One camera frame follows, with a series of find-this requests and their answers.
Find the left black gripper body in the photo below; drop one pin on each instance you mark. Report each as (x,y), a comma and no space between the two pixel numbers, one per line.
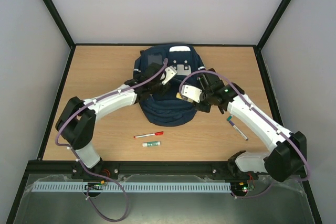
(154,88)

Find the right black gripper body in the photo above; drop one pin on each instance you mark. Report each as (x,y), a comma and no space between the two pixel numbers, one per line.
(200,101)

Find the navy blue student backpack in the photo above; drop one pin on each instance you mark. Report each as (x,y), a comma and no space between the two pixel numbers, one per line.
(165,109)

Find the yellow highlighter pen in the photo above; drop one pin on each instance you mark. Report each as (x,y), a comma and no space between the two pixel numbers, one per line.
(179,96)

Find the purple capped marker pen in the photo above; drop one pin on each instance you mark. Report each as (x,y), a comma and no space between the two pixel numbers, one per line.
(238,130)

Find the red marker pen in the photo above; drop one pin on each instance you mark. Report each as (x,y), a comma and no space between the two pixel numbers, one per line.
(149,134)

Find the green white glue stick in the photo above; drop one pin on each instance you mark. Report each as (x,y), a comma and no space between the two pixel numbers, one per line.
(151,144)

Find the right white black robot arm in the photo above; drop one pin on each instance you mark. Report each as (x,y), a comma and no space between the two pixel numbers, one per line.
(285,149)

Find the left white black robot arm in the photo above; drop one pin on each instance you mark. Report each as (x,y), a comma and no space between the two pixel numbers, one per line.
(76,124)

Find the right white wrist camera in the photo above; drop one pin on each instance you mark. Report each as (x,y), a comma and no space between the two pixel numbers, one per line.
(191,92)

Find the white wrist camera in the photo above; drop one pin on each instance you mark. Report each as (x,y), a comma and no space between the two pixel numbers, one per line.
(169,73)
(191,92)

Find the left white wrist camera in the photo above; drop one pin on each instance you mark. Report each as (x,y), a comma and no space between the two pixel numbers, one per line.
(169,73)

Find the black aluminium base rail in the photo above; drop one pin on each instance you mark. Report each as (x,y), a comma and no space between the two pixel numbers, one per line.
(113,169)

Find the light blue slotted cable duct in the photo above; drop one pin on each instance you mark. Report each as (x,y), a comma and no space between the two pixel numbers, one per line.
(132,187)

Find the black frame post right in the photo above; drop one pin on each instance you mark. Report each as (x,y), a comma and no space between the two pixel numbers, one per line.
(273,23)

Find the black frame post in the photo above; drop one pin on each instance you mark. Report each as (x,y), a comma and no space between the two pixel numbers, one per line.
(59,22)
(273,23)

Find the black frame post left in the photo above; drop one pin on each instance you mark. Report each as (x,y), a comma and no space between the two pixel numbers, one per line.
(59,22)

